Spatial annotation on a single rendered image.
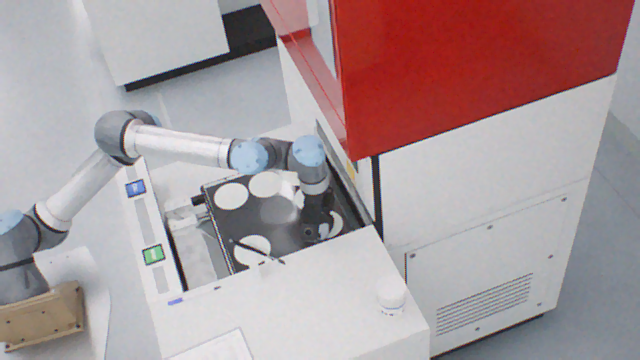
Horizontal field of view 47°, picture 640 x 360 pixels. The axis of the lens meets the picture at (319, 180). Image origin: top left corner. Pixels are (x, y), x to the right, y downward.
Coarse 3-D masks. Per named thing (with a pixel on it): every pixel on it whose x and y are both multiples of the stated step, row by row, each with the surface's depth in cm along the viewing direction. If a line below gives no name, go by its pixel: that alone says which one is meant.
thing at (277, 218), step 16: (208, 192) 220; (288, 192) 217; (240, 208) 214; (256, 208) 214; (272, 208) 213; (288, 208) 213; (336, 208) 211; (224, 224) 211; (240, 224) 211; (256, 224) 210; (272, 224) 209; (288, 224) 209; (224, 240) 207; (240, 240) 207; (272, 240) 206; (288, 240) 205; (320, 240) 204; (272, 256) 202
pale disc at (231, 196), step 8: (232, 184) 221; (240, 184) 221; (224, 192) 219; (232, 192) 219; (240, 192) 219; (216, 200) 217; (224, 200) 217; (232, 200) 217; (240, 200) 217; (224, 208) 215; (232, 208) 215
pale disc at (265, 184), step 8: (256, 176) 222; (264, 176) 222; (272, 176) 222; (256, 184) 220; (264, 184) 220; (272, 184) 219; (280, 184) 219; (256, 192) 218; (264, 192) 218; (272, 192) 217
